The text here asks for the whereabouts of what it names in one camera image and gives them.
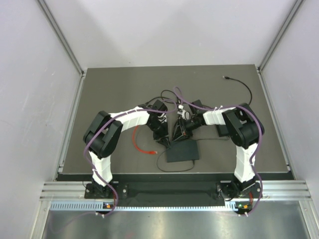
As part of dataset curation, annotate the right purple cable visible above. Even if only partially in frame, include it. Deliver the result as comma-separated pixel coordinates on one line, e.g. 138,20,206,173
173,86,265,216

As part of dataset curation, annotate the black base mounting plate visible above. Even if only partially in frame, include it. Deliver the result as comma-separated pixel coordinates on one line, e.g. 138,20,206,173
84,174,261,207

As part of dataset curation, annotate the black network switch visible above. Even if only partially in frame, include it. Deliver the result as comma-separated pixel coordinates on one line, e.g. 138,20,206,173
166,139,200,163

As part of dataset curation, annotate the black ethernet cable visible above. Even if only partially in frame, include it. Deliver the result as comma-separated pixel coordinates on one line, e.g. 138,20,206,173
144,89,184,108
222,76,252,105

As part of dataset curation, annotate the red ethernet cable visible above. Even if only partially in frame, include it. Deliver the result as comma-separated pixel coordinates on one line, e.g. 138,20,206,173
132,125,158,155

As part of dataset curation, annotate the thin black power cord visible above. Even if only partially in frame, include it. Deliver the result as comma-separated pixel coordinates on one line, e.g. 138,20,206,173
157,138,230,173

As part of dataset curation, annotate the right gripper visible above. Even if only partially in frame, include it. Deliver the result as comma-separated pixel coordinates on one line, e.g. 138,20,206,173
172,116,202,143

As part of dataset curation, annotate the purple cable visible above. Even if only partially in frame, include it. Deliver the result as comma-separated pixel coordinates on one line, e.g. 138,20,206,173
84,99,178,215
173,86,265,216

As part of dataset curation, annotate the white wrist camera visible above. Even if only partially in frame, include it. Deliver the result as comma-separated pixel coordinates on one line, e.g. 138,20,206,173
158,114,167,123
177,104,190,120

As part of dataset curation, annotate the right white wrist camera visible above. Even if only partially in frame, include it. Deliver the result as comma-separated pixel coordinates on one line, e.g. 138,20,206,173
177,104,190,120

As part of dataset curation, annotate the black power adapter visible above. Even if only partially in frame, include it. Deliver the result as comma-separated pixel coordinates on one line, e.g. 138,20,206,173
216,125,229,137

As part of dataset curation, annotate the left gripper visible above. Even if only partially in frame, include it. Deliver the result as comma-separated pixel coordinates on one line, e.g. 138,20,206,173
147,119,171,148

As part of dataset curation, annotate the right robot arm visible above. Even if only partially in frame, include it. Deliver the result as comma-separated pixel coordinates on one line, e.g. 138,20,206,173
172,100,265,201

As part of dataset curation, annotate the aluminium front rail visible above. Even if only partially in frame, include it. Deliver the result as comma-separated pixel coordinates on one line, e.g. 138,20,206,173
40,180,311,212

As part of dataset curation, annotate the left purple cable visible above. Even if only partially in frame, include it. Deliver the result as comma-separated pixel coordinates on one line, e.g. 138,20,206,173
84,99,178,215

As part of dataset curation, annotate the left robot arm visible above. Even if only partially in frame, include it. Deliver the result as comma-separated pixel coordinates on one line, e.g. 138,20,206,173
83,100,170,198

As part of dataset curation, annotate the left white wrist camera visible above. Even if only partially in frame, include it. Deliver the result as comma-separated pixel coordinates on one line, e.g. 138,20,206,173
158,114,167,123

